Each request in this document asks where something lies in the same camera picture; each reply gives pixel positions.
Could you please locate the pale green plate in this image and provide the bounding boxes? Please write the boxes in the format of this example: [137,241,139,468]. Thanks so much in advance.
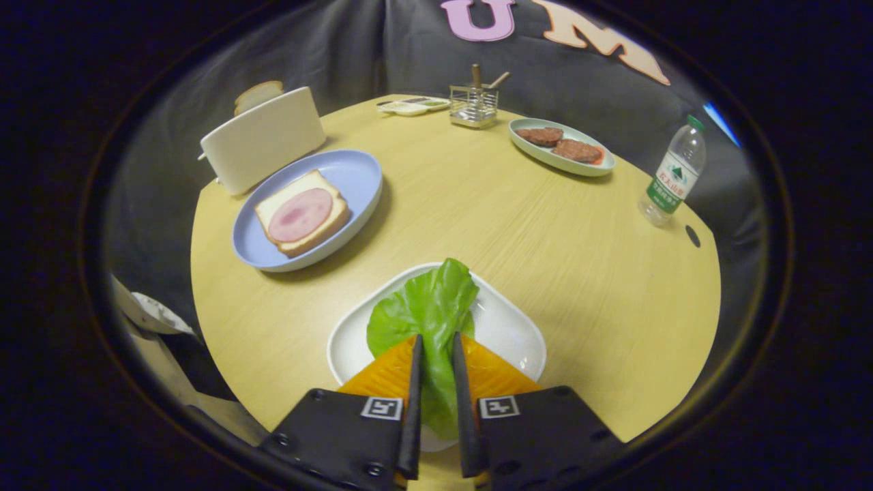
[508,118,617,178]

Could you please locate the bread slice in toaster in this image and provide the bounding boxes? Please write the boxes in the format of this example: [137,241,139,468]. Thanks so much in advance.
[233,80,284,117]

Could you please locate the white plate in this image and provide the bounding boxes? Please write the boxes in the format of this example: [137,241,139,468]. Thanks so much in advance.
[327,262,548,453]

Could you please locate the pink ham slice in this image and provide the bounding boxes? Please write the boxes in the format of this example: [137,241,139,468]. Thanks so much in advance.
[267,188,334,243]

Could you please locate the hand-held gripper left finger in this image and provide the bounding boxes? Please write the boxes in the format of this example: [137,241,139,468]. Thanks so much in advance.
[258,333,425,491]

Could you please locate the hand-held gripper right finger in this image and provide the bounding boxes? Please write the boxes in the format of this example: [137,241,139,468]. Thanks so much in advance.
[450,331,625,491]

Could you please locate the white toaster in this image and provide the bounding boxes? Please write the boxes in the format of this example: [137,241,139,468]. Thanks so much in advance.
[199,86,327,197]

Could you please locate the white chair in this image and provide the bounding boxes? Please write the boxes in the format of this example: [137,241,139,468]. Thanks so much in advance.
[109,273,270,447]

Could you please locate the brown meat patty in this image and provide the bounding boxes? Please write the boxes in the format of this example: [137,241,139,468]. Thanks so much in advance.
[516,127,565,147]
[551,139,604,164]

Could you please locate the bread slice with crust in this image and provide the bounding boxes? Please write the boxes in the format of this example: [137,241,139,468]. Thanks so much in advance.
[254,170,352,258]

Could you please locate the white divided seasoning tray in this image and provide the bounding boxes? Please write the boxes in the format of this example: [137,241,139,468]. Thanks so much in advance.
[376,96,452,117]

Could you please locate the wire utensil holder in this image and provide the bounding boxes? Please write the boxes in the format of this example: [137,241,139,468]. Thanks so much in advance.
[449,83,499,129]

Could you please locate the green lettuce leaf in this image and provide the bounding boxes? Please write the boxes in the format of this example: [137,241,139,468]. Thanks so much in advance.
[366,258,480,441]

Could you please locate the blue plate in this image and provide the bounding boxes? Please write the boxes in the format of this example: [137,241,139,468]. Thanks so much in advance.
[232,149,384,273]

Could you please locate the clear water bottle green label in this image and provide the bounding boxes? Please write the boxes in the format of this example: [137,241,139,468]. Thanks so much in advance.
[638,115,707,228]

